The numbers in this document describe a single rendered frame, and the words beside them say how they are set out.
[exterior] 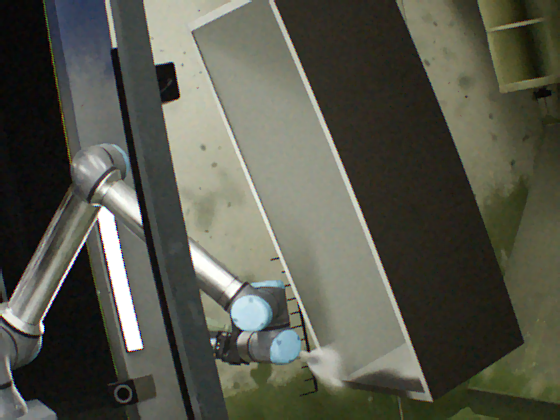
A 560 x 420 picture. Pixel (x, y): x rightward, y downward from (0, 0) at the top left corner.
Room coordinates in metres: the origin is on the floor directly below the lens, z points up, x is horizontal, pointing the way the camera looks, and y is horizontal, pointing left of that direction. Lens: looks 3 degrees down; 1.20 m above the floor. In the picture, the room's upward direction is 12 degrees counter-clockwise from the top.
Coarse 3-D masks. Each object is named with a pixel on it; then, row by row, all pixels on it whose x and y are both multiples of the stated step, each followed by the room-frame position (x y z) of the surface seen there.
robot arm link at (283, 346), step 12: (252, 336) 3.03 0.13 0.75; (264, 336) 2.97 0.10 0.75; (276, 336) 2.95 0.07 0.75; (288, 336) 2.96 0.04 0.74; (252, 348) 3.01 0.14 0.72; (264, 348) 2.97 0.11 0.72; (276, 348) 2.94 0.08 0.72; (288, 348) 2.96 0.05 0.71; (300, 348) 2.99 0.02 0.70; (264, 360) 3.00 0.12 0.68; (276, 360) 2.96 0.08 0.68; (288, 360) 2.96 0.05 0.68
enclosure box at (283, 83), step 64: (256, 0) 3.59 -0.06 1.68; (320, 0) 3.00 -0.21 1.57; (384, 0) 3.08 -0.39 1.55; (256, 64) 3.57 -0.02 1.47; (320, 64) 2.98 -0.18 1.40; (384, 64) 3.06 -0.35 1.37; (256, 128) 3.55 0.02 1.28; (320, 128) 3.64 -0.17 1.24; (384, 128) 3.05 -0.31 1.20; (448, 128) 3.13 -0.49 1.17; (256, 192) 3.52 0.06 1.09; (320, 192) 3.62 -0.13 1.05; (384, 192) 3.03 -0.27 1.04; (448, 192) 3.11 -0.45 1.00; (320, 256) 3.61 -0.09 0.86; (384, 256) 3.01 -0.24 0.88; (448, 256) 3.10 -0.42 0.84; (320, 320) 3.59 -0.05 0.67; (384, 320) 3.68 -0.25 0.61; (448, 320) 3.08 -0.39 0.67; (512, 320) 3.17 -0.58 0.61; (384, 384) 3.37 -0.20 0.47; (448, 384) 3.07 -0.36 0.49
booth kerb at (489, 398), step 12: (468, 396) 4.34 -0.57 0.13; (480, 396) 4.25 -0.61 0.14; (492, 396) 4.17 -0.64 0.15; (504, 396) 4.09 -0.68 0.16; (516, 396) 4.01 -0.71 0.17; (528, 396) 3.94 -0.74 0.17; (480, 408) 4.26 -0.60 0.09; (492, 408) 4.18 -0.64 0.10; (504, 408) 4.10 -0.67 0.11; (516, 408) 4.02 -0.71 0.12; (528, 408) 3.95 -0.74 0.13; (540, 408) 3.87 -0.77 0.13; (552, 408) 3.80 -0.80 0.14
